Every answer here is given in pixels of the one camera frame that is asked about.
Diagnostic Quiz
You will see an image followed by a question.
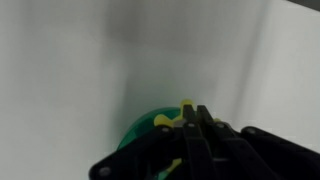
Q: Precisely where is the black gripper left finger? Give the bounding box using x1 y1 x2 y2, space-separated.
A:
89 104 214 180

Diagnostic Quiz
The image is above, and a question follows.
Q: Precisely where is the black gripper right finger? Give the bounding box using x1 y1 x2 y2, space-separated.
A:
197 105 320 180

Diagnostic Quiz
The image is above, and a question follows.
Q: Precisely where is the yellow spiky toy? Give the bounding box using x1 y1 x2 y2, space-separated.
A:
153 98 223 129

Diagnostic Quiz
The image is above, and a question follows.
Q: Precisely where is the yellow toy block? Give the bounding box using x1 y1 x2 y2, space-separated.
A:
165 157 184 174

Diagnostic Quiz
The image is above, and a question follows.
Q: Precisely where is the green plastic bowl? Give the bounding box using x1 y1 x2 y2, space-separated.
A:
116 106 188 180

